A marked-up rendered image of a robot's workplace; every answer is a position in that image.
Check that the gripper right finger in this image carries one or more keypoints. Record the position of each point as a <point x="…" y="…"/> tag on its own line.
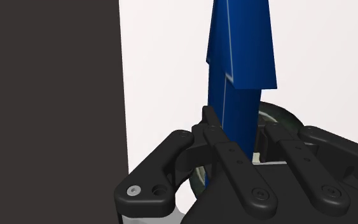
<point x="309" y="167"/>

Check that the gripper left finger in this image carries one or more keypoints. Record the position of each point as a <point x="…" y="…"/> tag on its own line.
<point x="149" y="176"/>

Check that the blue box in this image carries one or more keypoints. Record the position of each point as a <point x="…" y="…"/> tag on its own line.
<point x="240" y="46"/>

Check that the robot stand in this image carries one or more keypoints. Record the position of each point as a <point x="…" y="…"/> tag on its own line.
<point x="48" y="108"/>

